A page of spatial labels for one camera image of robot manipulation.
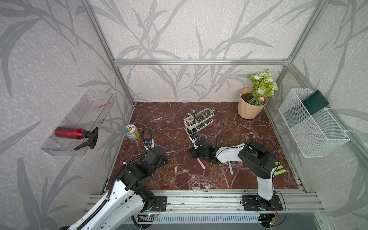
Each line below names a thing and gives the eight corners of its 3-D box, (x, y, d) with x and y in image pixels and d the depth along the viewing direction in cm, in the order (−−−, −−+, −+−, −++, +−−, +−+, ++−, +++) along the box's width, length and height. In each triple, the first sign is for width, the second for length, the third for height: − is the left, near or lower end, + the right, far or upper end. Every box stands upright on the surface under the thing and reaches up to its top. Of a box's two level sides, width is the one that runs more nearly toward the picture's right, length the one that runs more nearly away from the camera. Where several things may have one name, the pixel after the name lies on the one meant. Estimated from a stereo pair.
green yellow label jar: (127, 140, 100) (122, 133, 94) (130, 131, 105) (125, 124, 99) (137, 140, 100) (133, 133, 94) (140, 131, 105) (136, 124, 99)
